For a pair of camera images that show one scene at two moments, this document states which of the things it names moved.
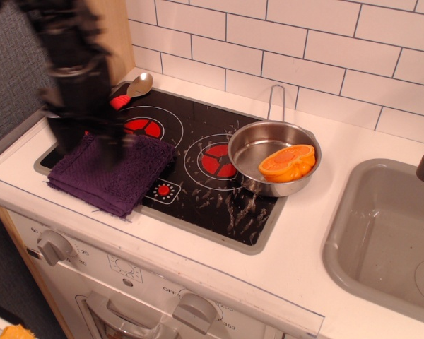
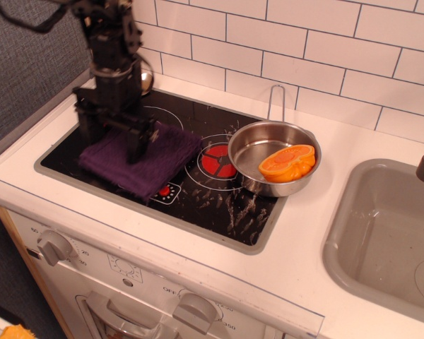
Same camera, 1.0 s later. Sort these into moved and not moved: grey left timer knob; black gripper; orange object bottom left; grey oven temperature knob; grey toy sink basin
Moved: black gripper
Not moved: orange object bottom left; grey oven temperature knob; grey left timer knob; grey toy sink basin
